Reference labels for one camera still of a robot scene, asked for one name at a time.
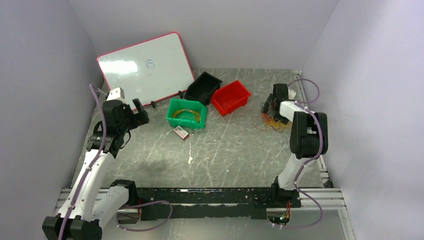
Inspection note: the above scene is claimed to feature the small red white box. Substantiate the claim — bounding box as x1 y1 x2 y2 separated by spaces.
173 125 190 140

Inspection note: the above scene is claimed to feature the red plastic bin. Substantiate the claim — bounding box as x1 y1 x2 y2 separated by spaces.
210 80 251 116

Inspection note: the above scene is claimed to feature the yellow cable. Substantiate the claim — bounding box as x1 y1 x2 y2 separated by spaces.
266 117 292 133

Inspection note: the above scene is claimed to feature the black plastic bin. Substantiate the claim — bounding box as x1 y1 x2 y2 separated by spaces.
184 71 223 106

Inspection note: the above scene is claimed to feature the green plastic bin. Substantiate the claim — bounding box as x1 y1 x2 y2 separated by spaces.
165 98 207 130

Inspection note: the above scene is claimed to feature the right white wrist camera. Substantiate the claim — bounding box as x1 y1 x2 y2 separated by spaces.
288 89 297 100

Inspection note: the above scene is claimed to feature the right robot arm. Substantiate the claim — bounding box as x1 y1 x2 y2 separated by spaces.
261 83 328 207

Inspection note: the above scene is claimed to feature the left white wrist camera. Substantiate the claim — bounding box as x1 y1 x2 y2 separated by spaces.
106 87 127 104

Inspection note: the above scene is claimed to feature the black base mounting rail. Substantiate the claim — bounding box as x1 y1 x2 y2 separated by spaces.
137 186 301 221

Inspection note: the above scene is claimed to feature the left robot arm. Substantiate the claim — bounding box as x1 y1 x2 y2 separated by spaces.
42 98 150 240

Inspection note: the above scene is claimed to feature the pink framed whiteboard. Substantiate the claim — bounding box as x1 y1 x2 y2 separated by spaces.
97 32 195 109

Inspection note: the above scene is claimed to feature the orange cable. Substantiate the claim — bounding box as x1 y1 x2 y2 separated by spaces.
253 112 282 133

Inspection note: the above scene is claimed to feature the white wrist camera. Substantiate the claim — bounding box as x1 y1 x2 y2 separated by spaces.
106 87 127 104
288 89 297 100

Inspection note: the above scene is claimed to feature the aluminium frame rail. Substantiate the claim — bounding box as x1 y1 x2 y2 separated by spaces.
54 187 347 213

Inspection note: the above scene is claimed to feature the yellow wire coil in bin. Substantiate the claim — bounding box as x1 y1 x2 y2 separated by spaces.
171 108 202 124

